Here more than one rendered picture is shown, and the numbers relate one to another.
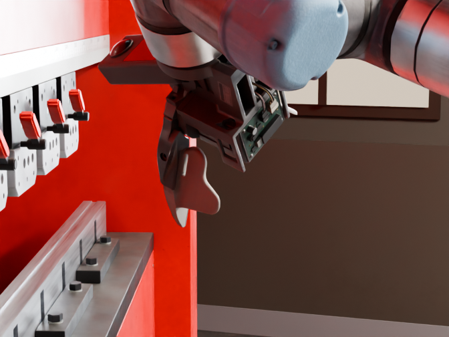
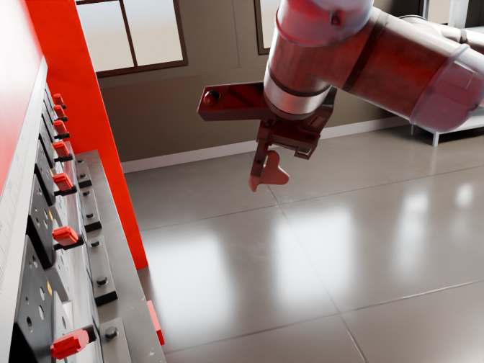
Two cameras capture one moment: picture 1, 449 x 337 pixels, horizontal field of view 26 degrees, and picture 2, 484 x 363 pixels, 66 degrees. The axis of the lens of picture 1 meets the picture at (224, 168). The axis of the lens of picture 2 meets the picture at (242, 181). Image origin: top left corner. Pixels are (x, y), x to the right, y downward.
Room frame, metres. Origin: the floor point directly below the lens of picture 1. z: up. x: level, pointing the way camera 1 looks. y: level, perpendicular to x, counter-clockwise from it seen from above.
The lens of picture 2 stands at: (0.42, 0.27, 1.56)
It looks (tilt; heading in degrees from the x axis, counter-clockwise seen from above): 27 degrees down; 336
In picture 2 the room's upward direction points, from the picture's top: 7 degrees counter-clockwise
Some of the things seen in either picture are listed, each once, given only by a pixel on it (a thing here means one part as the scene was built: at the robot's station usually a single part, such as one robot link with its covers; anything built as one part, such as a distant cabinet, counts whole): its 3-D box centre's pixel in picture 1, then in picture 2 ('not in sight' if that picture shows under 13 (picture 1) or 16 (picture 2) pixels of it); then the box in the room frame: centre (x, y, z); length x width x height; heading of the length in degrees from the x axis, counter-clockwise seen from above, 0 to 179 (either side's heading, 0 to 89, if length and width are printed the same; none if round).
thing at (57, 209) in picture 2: not in sight; (31, 194); (1.18, 0.38, 1.26); 0.15 x 0.09 x 0.17; 178
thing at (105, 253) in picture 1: (99, 259); (83, 172); (2.21, 0.29, 0.89); 0.30 x 0.05 x 0.03; 178
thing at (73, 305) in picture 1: (66, 312); (89, 208); (1.81, 0.31, 0.89); 0.30 x 0.05 x 0.03; 178
